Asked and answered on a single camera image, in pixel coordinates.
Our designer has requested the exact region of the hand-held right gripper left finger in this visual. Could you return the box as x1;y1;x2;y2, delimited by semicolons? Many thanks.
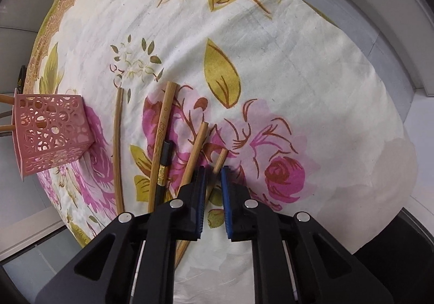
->
30;165;208;304

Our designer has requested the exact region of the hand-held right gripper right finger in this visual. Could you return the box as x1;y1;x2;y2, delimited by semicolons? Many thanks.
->
221;165;395;304

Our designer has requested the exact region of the plain bamboo chopstick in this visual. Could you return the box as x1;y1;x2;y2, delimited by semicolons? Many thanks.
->
174;121;209;265
205;149;229;199

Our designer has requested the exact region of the black chopstick with gold band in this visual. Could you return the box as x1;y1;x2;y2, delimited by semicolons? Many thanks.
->
154;140;174;211

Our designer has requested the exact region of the wide carved bamboo chopstick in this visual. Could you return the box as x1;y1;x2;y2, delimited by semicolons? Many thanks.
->
148;82;178;214

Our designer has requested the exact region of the thin bamboo chopstick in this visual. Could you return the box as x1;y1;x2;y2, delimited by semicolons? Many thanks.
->
113;88;125;215

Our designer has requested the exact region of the pink perforated utensil holder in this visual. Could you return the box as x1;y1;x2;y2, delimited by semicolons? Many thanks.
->
12;89;95;183

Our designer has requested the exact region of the bundle of bamboo chopsticks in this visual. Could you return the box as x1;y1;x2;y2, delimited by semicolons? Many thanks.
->
0;94;16;137

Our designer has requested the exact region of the floral tablecloth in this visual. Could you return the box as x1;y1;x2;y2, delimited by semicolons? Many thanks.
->
22;0;417;304

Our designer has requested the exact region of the tall white cabinet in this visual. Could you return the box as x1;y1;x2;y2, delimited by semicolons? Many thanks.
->
354;0;434;96

